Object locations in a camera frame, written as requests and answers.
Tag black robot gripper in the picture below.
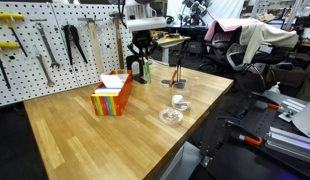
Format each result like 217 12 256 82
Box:
128 30 158 68

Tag thin green book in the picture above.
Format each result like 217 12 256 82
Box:
145 60 151 83

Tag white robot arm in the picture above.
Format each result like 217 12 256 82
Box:
123 0 166 65

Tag black stand with orange tool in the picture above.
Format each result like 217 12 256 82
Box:
161 59 186 89

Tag white book in box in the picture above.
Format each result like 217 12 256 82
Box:
100 75 123 88

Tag rainbow striped cardboard box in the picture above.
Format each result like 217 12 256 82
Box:
91 70 133 116

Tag black metal bookend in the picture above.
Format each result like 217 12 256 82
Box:
126 55 147 84

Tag background wooden desk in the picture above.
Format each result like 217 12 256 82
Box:
157 36 189 64

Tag right white pegboard panel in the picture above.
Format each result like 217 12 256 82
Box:
52 4 132 87

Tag white pegboard panel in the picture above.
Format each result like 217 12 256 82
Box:
0 2 78 106
52 4 132 87

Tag clear glass jar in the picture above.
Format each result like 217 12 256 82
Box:
171 83 191 112

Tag small white object in jar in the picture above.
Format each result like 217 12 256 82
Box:
172 95 183 104

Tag clear glass jar lid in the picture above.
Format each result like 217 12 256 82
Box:
159 107 183 125

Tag black pliers tool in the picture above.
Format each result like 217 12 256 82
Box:
62 25 88 64

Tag black office chair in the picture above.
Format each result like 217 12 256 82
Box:
198 27 279 87

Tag pink cloth on chair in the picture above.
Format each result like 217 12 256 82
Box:
205 18 257 41

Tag long silver combination wrench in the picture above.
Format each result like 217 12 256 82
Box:
35 22 60 68

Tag short silver wrench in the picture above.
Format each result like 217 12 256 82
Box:
33 45 55 87

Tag left white pegboard panel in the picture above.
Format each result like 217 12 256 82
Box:
0 2 78 106

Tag beige jacket on chair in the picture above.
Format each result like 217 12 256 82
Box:
239 22 298 64

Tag aluminium extrusion rails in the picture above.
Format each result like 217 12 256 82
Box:
265 127 310 163

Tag brown wooden handle hammer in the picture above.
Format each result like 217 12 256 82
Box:
109 12 124 69

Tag light wooden handle hammer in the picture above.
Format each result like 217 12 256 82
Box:
79 17 104 74

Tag orange handled black clamp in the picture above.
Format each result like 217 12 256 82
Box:
226 121 262 146

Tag upper yellow T-handle wrench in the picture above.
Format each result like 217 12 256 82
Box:
0 13 27 56

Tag yellow t-handle wrench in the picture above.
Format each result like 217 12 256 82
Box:
0 13 27 56
0 42 18 89

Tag lower yellow T-handle wrench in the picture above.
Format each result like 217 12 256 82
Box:
0 42 18 89

